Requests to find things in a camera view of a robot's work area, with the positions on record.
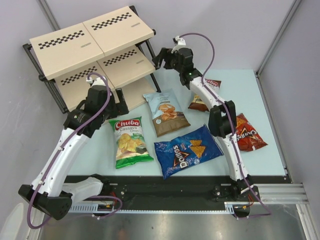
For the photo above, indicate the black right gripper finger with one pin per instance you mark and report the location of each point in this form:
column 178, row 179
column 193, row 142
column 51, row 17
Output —
column 167, row 62
column 158, row 59

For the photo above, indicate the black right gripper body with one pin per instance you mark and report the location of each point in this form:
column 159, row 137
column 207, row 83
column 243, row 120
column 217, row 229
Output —
column 174, row 61

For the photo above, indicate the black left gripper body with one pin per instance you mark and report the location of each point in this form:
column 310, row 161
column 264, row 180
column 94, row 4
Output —
column 110, row 110

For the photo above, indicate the light blue brown chips bag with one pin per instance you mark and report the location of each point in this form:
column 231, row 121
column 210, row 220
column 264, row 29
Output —
column 166, row 113

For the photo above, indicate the brown Chuba chips bag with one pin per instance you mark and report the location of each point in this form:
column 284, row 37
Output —
column 197, row 103

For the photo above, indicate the blue Doritos bag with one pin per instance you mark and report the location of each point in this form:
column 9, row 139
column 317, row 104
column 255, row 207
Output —
column 186, row 151

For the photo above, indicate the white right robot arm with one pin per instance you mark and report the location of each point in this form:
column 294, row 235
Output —
column 222, row 114

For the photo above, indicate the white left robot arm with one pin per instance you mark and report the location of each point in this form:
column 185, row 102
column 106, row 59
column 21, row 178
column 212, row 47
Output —
column 46, row 192

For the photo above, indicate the beige three-tier black-framed shelf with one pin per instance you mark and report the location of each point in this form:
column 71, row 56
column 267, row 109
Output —
column 109, row 44

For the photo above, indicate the green Chuba cassava chips bag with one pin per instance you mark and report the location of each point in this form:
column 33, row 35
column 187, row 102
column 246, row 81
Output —
column 131, row 147

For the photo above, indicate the red Doritos bag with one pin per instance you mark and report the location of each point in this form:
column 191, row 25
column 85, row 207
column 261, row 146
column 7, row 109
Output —
column 248, row 138

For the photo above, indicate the white slotted cable duct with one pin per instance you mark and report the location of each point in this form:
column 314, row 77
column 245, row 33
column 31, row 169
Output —
column 93, row 207

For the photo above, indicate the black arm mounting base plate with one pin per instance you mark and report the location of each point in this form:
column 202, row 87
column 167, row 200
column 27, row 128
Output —
column 177, row 193

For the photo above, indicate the aluminium frame rail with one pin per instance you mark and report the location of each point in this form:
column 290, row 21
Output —
column 283, row 194

